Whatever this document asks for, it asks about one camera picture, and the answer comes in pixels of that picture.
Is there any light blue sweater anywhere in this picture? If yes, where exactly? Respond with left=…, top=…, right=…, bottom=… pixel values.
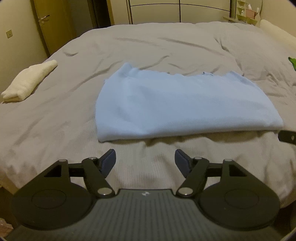
left=95, top=63, right=283, bottom=142

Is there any beige bed cover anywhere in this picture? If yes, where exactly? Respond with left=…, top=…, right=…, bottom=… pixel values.
left=1, top=22, right=295, bottom=207

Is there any green cloth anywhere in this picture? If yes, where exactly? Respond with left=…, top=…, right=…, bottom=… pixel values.
left=288, top=57, right=296, bottom=71

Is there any white pillow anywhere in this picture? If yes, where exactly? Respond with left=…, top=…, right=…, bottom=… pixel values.
left=260, top=20, right=295, bottom=46

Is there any folded white towel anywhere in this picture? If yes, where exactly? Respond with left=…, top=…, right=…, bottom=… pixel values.
left=1, top=60, right=58, bottom=102

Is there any bedside shelf with items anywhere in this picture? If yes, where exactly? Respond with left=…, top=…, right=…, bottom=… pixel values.
left=223, top=0, right=263, bottom=26

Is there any wooden door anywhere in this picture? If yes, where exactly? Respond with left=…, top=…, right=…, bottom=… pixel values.
left=32, top=0, right=97, bottom=55

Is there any white wardrobe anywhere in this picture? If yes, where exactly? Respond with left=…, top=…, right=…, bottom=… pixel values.
left=108, top=0, right=232, bottom=25

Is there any wall light switch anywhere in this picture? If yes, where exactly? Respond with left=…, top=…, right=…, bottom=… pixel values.
left=6, top=30, right=13, bottom=39

